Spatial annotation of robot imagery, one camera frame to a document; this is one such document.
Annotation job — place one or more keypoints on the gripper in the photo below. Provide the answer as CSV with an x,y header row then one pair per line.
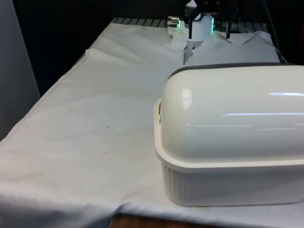
x,y
209,2

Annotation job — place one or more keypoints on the rounded box lid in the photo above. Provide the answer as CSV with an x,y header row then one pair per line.
x,y
232,114

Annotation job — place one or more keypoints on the cream box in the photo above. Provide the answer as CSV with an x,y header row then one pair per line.
x,y
213,185

